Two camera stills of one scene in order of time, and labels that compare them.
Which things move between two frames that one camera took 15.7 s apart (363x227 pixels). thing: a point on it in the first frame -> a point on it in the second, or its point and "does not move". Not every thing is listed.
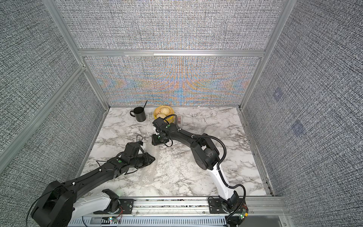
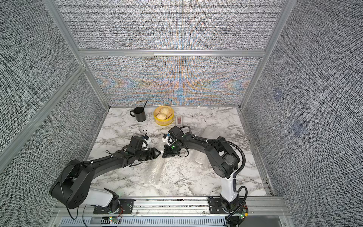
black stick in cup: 145,104 does not move
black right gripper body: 158,139 -> 174,149
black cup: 139,113 does not move
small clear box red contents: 179,119 does not move
